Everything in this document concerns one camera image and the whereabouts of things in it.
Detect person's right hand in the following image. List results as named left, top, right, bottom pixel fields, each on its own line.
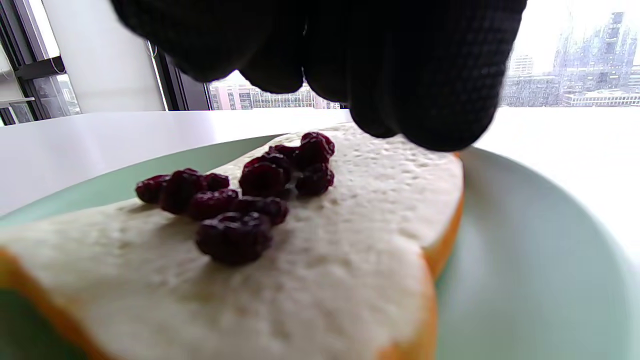
left=110, top=0, right=528, bottom=153

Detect white toast slice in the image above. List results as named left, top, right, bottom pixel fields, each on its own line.
left=0, top=122, right=466, bottom=360

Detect dried cranberries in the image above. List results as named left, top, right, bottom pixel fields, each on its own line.
left=135, top=131, right=337, bottom=266

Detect light green plate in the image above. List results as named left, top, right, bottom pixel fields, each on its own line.
left=0, top=134, right=640, bottom=360

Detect dark window frame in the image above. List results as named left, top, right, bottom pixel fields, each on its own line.
left=0, top=0, right=211, bottom=126

